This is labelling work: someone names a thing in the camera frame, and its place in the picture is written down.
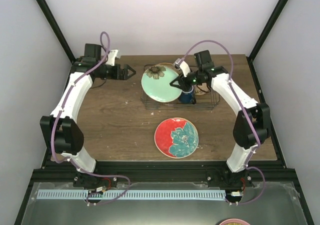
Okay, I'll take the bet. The dark blue ceramic mug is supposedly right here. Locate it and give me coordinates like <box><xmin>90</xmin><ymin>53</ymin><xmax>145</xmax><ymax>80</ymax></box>
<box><xmin>178</xmin><ymin>86</ymin><xmax>197</xmax><ymax>105</ymax></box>

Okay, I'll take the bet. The cream ceramic bowl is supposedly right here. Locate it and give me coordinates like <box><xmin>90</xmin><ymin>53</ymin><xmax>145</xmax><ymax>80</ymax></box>
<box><xmin>194</xmin><ymin>83</ymin><xmax>210</xmax><ymax>96</ymax></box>

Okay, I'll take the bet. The green-rimmed plate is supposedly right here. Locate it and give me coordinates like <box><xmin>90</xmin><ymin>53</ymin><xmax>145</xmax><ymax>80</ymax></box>
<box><xmin>141</xmin><ymin>64</ymin><xmax>182</xmax><ymax>103</ymax></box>

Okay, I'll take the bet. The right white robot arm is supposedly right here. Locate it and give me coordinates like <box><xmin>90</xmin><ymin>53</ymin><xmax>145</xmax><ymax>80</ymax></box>
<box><xmin>170</xmin><ymin>50</ymin><xmax>271</xmax><ymax>187</ymax></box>

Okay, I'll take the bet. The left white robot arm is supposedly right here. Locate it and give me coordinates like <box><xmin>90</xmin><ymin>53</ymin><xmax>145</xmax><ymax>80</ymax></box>
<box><xmin>39</xmin><ymin>43</ymin><xmax>136</xmax><ymax>187</ymax></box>

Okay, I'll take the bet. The red-rimmed white plate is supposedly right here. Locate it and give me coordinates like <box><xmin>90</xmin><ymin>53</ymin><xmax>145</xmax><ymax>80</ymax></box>
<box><xmin>154</xmin><ymin>117</ymin><xmax>199</xmax><ymax>159</ymax></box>

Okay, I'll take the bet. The pink plate at bottom edge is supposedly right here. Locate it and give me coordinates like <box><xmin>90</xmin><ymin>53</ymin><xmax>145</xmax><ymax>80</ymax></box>
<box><xmin>219</xmin><ymin>218</ymin><xmax>250</xmax><ymax>225</ymax></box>

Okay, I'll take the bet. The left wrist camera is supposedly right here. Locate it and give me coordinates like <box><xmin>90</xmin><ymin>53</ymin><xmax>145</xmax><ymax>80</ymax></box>
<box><xmin>105</xmin><ymin>49</ymin><xmax>121</xmax><ymax>66</ymax></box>

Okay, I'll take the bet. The grey wire dish rack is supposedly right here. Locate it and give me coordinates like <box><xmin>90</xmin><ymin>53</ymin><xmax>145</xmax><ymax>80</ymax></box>
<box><xmin>140</xmin><ymin>63</ymin><xmax>220</xmax><ymax>110</ymax></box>

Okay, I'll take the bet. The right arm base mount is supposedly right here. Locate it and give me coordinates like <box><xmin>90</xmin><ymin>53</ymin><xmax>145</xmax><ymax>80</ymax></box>
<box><xmin>206</xmin><ymin>168</ymin><xmax>253</xmax><ymax>189</ymax></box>

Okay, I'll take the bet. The light blue slotted cable duct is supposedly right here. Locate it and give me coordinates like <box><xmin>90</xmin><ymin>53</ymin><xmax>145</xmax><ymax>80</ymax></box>
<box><xmin>36</xmin><ymin>189</ymin><xmax>226</xmax><ymax>201</ymax></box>

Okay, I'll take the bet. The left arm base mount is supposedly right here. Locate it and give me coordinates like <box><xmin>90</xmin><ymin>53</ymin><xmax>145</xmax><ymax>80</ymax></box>
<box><xmin>71</xmin><ymin>171</ymin><xmax>118</xmax><ymax>189</ymax></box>

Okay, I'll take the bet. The black aluminium frame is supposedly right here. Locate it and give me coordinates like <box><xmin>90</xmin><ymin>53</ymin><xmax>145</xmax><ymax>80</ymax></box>
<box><xmin>15</xmin><ymin>0</ymin><xmax>314</xmax><ymax>225</ymax></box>

